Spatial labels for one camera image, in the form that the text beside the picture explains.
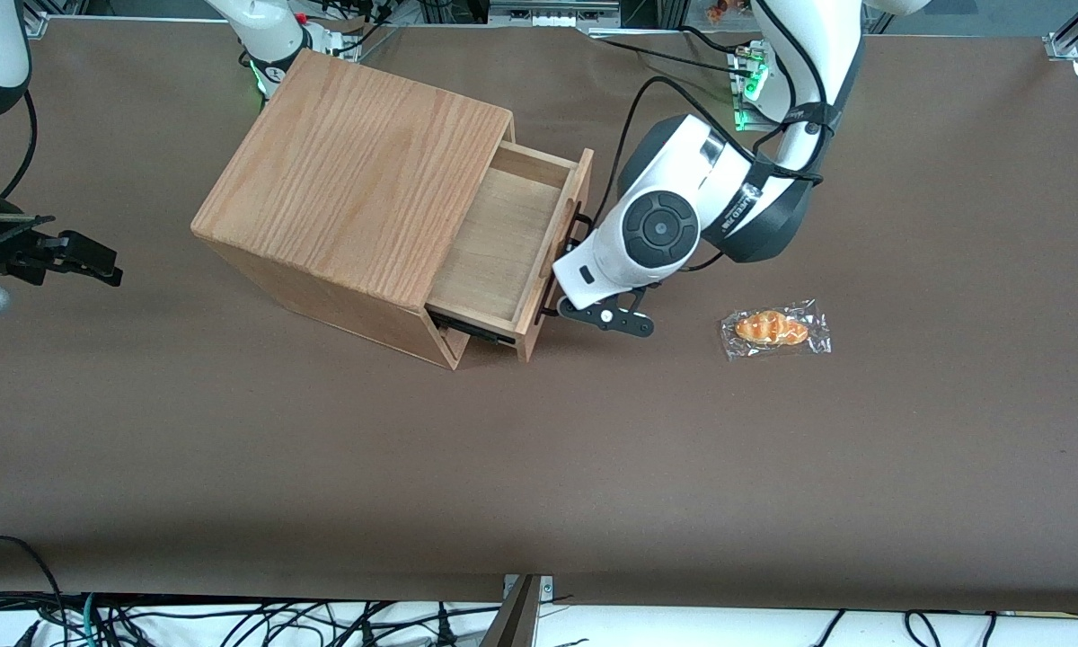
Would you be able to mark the grey metal camera post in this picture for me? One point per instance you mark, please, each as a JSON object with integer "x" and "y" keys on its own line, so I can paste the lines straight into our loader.
{"x": 512, "y": 624}

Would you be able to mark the wooden drawer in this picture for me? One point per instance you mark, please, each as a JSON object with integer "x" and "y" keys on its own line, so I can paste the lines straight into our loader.
{"x": 503, "y": 243}

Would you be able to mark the light wooden drawer cabinet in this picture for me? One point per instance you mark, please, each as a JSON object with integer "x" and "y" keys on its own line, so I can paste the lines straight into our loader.
{"x": 350, "y": 171}

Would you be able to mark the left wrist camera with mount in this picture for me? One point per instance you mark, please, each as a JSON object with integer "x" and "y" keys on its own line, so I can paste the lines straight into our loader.
{"x": 615, "y": 319}

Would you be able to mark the small metal edge bracket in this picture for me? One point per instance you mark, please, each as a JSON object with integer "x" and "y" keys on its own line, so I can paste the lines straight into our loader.
{"x": 546, "y": 588}

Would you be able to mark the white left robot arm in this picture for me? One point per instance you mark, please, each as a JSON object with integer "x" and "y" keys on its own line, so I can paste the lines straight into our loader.
{"x": 808, "y": 54}

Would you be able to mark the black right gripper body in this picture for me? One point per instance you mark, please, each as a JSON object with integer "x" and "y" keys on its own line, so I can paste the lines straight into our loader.
{"x": 0, "y": 247}

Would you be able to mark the brown paper table cover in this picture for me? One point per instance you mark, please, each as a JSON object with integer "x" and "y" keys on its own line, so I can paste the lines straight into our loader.
{"x": 593, "y": 467}

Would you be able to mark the orange toy food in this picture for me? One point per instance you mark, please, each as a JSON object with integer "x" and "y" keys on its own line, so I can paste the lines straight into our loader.
{"x": 717, "y": 11}

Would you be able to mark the grey metal box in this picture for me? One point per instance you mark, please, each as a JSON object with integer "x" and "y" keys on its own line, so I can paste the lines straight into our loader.
{"x": 552, "y": 13}

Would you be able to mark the black drawer slide rail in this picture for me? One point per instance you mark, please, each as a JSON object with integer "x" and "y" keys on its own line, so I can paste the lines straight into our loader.
{"x": 476, "y": 331}

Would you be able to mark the aluminium corner bracket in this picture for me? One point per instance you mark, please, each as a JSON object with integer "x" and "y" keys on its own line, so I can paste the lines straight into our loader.
{"x": 1062, "y": 47}
{"x": 36, "y": 22}

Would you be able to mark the plastic wrapped bread roll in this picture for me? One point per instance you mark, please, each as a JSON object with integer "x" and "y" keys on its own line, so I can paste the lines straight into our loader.
{"x": 773, "y": 328}

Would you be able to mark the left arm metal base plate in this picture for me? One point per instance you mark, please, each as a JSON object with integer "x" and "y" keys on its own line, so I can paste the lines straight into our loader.
{"x": 742, "y": 112}

